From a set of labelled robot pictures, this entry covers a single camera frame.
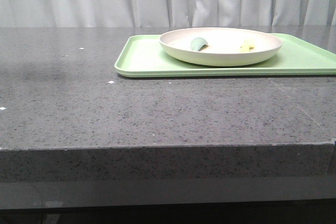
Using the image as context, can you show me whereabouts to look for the beige round plate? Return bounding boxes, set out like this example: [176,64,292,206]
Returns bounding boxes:
[159,27,282,67]

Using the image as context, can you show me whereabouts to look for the yellow plastic fork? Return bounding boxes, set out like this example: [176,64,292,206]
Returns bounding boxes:
[239,39,255,52]

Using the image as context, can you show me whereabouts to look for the light green serving tray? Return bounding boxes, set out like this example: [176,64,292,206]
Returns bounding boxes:
[114,33,335,78]

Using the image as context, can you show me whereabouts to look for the green plastic spoon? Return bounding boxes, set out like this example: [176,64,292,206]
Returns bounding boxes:
[190,37,208,51]

